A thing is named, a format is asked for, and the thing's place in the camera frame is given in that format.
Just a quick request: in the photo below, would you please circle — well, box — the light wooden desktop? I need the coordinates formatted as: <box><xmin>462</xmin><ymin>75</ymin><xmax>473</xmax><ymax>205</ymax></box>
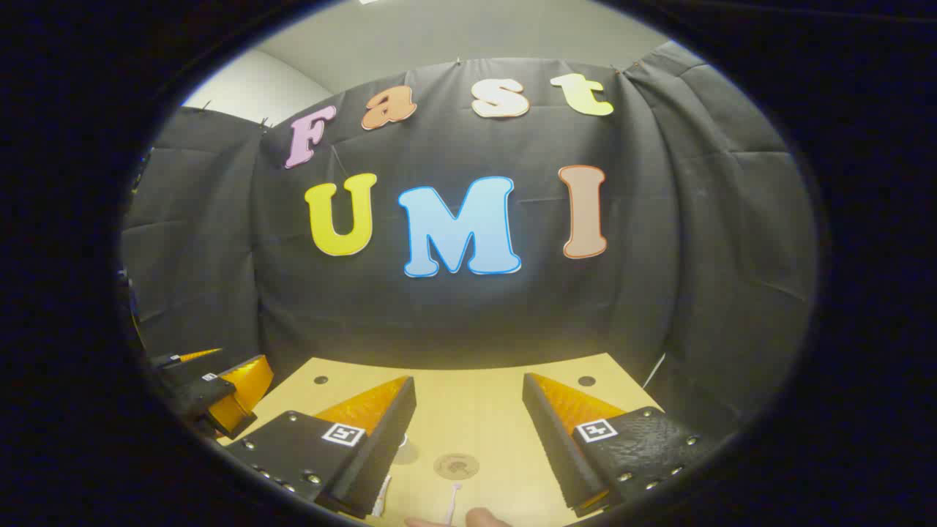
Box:
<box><xmin>216</xmin><ymin>353</ymin><xmax>663</xmax><ymax>527</ymax></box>

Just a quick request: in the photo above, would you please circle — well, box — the round cork coaster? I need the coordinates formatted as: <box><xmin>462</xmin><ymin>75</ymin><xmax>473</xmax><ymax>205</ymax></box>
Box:
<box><xmin>433</xmin><ymin>453</ymin><xmax>480</xmax><ymax>481</ymax></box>

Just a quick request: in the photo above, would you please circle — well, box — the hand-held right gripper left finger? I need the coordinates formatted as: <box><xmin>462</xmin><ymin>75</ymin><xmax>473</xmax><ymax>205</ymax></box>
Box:
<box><xmin>220</xmin><ymin>375</ymin><xmax>418</xmax><ymax>520</ymax></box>

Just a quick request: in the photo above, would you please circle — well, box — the black backdrop cloth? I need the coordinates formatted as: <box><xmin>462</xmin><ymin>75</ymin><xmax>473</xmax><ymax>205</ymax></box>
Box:
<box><xmin>119</xmin><ymin>40</ymin><xmax>819</xmax><ymax>440</ymax></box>

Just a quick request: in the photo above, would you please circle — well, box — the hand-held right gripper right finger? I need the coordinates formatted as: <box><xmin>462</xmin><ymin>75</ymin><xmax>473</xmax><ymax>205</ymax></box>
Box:
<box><xmin>522</xmin><ymin>372</ymin><xmax>722</xmax><ymax>518</ymax></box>

